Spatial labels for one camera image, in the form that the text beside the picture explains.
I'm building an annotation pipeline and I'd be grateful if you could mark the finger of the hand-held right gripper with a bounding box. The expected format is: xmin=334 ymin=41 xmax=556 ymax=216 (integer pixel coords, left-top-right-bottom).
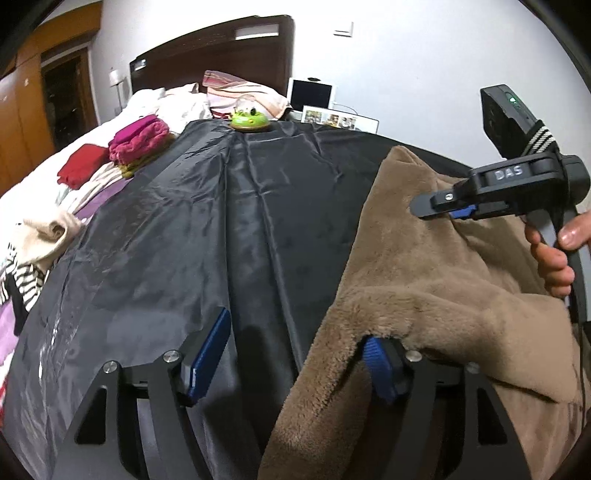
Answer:
xmin=410 ymin=180 xmax=478 ymax=221

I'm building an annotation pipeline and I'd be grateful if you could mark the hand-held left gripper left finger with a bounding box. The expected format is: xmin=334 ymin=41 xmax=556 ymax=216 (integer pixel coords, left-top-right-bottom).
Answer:
xmin=51 ymin=307 xmax=232 ymax=480

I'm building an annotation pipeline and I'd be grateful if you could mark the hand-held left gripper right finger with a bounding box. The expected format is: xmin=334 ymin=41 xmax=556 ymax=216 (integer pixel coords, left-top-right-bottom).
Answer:
xmin=362 ymin=336 xmax=534 ymax=480

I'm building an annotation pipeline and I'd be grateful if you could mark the brown fleece garment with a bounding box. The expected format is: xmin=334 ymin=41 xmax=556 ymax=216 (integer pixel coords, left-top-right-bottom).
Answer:
xmin=259 ymin=145 xmax=591 ymax=480

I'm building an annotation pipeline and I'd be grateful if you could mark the person's right hand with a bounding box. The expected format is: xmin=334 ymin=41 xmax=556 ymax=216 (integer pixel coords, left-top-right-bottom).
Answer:
xmin=524 ymin=215 xmax=591 ymax=298

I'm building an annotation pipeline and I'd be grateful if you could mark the black plastic sheet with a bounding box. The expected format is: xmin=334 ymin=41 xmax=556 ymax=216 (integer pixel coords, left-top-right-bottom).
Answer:
xmin=0 ymin=117 xmax=462 ymax=480

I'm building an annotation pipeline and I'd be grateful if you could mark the white tablet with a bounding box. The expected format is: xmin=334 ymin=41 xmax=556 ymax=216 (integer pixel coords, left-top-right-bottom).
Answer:
xmin=287 ymin=78 xmax=338 ymax=112

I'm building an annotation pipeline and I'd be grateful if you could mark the black white striped garment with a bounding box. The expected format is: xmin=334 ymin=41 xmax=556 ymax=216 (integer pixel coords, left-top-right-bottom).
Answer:
xmin=0 ymin=256 xmax=51 ymax=333

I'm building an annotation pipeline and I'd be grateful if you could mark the purple cloth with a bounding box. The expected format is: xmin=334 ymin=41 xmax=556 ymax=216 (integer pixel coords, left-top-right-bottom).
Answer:
xmin=0 ymin=185 xmax=122 ymax=402

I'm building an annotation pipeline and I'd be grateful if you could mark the pale striped cloth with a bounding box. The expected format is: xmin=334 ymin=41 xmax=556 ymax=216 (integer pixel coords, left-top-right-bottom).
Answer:
xmin=55 ymin=164 xmax=122 ymax=214

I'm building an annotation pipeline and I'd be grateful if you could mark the yellow-green folded garment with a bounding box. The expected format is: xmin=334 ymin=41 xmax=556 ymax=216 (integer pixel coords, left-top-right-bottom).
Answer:
xmin=117 ymin=148 xmax=169 ymax=178

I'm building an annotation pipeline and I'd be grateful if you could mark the green toy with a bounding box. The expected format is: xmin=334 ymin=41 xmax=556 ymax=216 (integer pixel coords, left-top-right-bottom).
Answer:
xmin=229 ymin=95 xmax=271 ymax=133

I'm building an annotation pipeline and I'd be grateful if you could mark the beige garment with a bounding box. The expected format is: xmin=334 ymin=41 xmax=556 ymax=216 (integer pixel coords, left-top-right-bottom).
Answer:
xmin=9 ymin=203 xmax=84 ymax=273

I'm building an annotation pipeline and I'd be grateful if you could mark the pink striped pillow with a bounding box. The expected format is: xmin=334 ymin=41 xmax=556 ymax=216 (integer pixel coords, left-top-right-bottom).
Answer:
xmin=203 ymin=70 xmax=289 ymax=121

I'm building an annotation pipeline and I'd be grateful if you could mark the red garment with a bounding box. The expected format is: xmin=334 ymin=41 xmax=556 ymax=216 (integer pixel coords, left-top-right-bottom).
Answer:
xmin=58 ymin=144 xmax=109 ymax=189

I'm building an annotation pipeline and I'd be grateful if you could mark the pink folded garment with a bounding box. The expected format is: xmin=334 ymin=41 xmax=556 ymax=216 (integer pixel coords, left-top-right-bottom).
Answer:
xmin=108 ymin=114 xmax=171 ymax=164

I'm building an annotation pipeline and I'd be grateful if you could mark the white bedspread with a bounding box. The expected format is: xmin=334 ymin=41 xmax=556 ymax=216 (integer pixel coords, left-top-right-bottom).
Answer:
xmin=0 ymin=117 xmax=121 ymax=222

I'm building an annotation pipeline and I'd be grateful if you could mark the white crumpled cloth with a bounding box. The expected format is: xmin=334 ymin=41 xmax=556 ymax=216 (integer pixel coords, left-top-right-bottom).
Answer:
xmin=122 ymin=88 xmax=211 ymax=134

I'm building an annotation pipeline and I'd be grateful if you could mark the pale pink pillow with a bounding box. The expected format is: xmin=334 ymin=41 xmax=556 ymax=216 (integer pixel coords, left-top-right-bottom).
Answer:
xmin=161 ymin=83 xmax=208 ymax=100

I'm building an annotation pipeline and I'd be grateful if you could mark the dark wooden headboard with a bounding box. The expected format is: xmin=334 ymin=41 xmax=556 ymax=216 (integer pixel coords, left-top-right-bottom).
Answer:
xmin=129 ymin=15 xmax=296 ymax=93

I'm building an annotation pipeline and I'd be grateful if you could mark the white bedside lamp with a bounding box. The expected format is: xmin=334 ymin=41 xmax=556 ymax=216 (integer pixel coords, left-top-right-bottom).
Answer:
xmin=108 ymin=68 xmax=125 ymax=114

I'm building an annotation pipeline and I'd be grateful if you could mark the wooden wardrobe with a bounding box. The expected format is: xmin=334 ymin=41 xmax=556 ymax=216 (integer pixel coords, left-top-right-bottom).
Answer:
xmin=0 ymin=2 xmax=102 ymax=197

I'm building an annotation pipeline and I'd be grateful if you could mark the photo collage frame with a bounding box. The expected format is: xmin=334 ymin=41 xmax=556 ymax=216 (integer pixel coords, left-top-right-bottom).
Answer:
xmin=301 ymin=105 xmax=380 ymax=134

